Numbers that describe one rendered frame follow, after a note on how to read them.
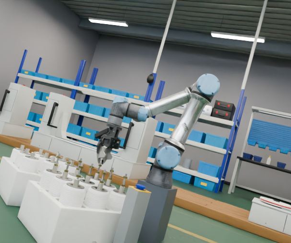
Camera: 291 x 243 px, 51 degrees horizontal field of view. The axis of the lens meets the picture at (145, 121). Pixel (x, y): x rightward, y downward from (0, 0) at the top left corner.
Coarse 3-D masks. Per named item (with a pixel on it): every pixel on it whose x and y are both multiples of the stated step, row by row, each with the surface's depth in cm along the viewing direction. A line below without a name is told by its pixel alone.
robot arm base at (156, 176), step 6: (156, 168) 168; (162, 168) 166; (150, 174) 170; (156, 174) 166; (162, 174) 166; (168, 174) 167; (150, 180) 166; (156, 180) 164; (162, 180) 165; (168, 180) 166; (162, 186) 164; (168, 186) 166
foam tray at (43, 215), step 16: (32, 192) 138; (32, 208) 134; (48, 208) 123; (64, 208) 116; (80, 208) 122; (32, 224) 130; (48, 224) 119; (64, 224) 117; (80, 224) 121; (96, 224) 126; (112, 224) 131; (48, 240) 116; (64, 240) 118; (80, 240) 122; (96, 240) 127; (112, 240) 132
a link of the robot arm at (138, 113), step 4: (132, 104) 160; (128, 108) 157; (132, 108) 157; (136, 108) 158; (140, 108) 158; (144, 108) 159; (128, 112) 157; (132, 112) 157; (136, 112) 157; (140, 112) 157; (144, 112) 157; (128, 116) 159; (132, 116) 158; (136, 116) 158; (140, 116) 157; (144, 116) 157; (136, 120) 164; (140, 120) 159; (144, 120) 159
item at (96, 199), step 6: (90, 192) 130; (96, 192) 129; (102, 192) 130; (108, 192) 133; (90, 198) 129; (96, 198) 129; (102, 198) 130; (90, 204) 129; (96, 204) 129; (102, 204) 130
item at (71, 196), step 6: (66, 186) 123; (66, 192) 122; (72, 192) 121; (78, 192) 122; (84, 192) 125; (60, 198) 123; (66, 198) 121; (72, 198) 121; (78, 198) 122; (66, 204) 121; (72, 204) 121; (78, 204) 123
